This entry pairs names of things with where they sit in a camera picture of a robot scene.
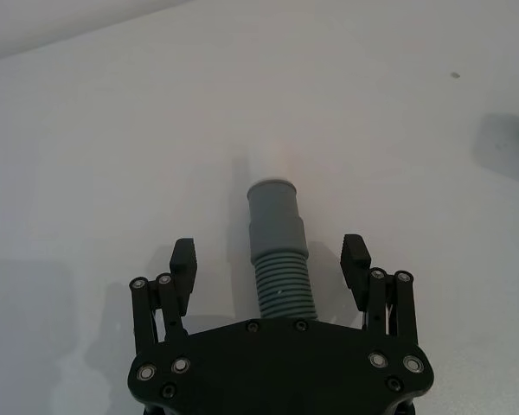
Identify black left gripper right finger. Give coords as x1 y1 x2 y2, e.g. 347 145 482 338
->
339 233 417 343

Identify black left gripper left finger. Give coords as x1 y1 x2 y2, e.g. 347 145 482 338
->
128 238 199 348

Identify grey corrugated hose with cuff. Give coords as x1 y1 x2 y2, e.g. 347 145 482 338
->
246 178 319 322

